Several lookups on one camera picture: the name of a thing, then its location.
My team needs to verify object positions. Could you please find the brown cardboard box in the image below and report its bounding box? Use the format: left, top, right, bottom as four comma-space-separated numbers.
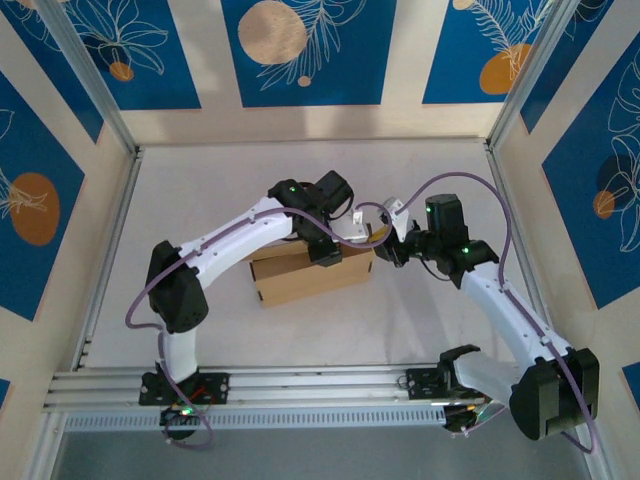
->
248, 224, 376, 310

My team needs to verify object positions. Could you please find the black electronics board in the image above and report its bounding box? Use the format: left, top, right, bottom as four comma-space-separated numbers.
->
159, 404, 206, 441
442, 404, 489, 434

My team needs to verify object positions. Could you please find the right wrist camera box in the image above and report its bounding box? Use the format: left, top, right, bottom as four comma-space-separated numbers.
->
382, 198, 411, 241

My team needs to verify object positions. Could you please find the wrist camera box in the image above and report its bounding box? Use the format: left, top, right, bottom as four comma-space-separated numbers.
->
382, 198, 411, 241
332, 209, 374, 246

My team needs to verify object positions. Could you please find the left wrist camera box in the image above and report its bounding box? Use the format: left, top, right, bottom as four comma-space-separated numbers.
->
332, 209, 374, 246

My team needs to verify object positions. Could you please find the aluminium side rail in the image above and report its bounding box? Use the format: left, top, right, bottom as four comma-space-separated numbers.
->
69, 147, 146, 374
482, 139, 566, 364

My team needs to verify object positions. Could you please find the wide aluminium mounting rail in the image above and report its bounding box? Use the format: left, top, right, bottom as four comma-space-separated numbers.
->
42, 362, 594, 414

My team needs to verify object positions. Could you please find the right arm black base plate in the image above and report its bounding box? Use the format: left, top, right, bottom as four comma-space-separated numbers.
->
405, 367, 499, 401

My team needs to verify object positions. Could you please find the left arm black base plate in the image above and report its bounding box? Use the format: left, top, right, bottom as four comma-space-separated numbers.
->
138, 372, 231, 406

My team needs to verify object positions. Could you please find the aluminium corner post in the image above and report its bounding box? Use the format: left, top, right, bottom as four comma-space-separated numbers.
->
485, 0, 576, 149

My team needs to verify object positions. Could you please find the clear plastic rail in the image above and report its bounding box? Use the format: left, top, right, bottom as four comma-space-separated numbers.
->
34, 0, 141, 156

